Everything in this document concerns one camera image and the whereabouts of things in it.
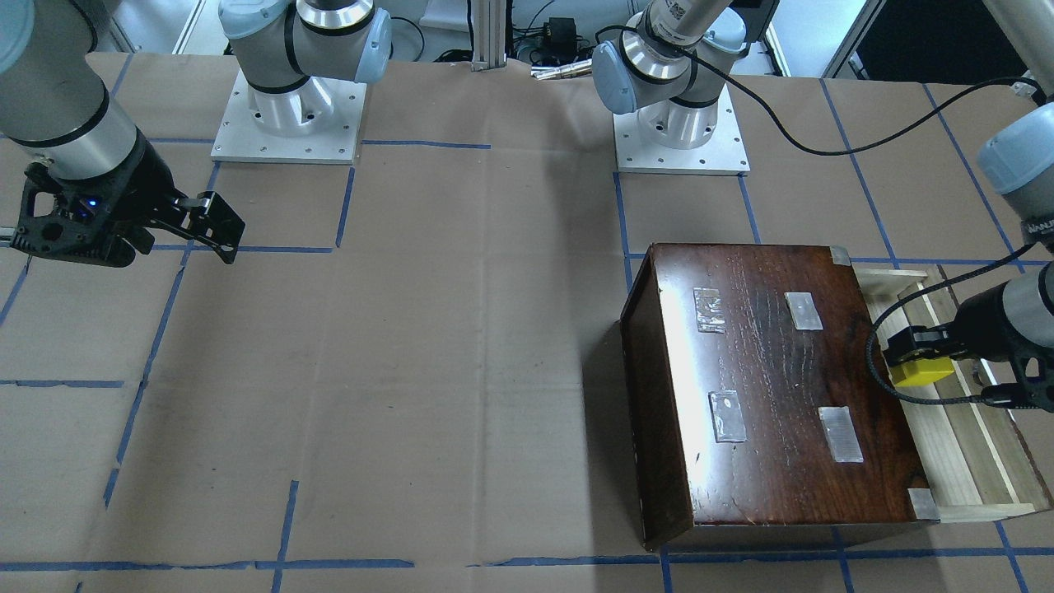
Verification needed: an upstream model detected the black power adapter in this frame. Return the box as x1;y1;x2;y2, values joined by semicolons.
539;16;579;65

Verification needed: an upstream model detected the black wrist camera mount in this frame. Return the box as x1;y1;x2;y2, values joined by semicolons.
980;348;1053;413
9;161;136;268

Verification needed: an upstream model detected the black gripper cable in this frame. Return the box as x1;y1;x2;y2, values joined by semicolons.
593;25;1047;406

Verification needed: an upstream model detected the aluminium frame post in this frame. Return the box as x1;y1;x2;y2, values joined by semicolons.
467;0;511;72

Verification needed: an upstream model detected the light wooden drawer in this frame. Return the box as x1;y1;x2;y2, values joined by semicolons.
856;266;1052;523

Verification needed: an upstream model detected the dark wooden drawer cabinet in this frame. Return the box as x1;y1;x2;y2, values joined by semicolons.
620;243;937;552

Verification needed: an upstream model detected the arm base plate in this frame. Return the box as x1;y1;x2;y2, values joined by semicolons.
211;72;368;166
613;88;752;176

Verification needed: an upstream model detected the yellow block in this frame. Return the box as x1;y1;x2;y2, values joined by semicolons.
889;357;956;388

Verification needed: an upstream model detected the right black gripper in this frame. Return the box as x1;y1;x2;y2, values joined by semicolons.
97;136;245;265

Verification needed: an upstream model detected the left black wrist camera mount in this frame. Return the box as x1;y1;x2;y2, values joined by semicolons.
980;348;1053;413

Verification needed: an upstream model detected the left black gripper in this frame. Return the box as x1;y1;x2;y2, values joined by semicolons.
884;288;1024;367

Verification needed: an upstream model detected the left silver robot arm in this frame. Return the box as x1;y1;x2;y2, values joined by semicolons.
591;1;1053;367

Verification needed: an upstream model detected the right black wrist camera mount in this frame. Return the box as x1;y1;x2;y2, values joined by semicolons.
9;161;136;268

